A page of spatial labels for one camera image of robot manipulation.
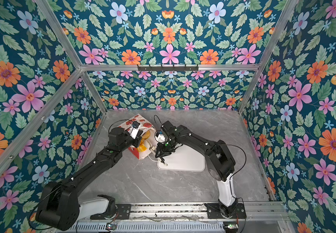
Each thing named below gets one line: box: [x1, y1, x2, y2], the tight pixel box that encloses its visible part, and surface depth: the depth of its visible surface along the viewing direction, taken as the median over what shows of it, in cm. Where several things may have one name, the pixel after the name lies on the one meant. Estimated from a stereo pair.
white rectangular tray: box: [157, 144, 206, 172], surface depth 91 cm
